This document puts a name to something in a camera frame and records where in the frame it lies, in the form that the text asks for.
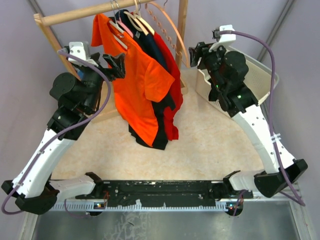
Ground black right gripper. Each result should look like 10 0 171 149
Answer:
189 41 227 92

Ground red t shirt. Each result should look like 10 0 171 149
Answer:
153 32 183 141

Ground beige wooden hanger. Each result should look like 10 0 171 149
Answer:
124 0 155 36

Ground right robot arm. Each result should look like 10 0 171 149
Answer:
189 42 308 198

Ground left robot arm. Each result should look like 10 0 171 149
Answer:
1 50 126 215

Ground navy t shirt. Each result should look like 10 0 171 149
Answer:
115 9 168 71

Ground white plastic hanger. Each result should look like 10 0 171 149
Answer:
108 0 131 50

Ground pink hanger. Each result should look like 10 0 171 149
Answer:
115 10 134 39

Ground black orange t shirt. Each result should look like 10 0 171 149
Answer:
128 92 176 150

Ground wooden clothes rack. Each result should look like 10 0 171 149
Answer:
33 0 189 123

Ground white laundry basket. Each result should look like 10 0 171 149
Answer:
195 47 279 117

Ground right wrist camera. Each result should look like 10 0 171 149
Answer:
209 24 237 52

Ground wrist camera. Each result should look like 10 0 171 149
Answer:
68 41 100 67
209 24 237 52

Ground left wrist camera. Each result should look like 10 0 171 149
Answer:
68 41 100 67

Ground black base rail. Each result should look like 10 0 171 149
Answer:
75 180 241 208

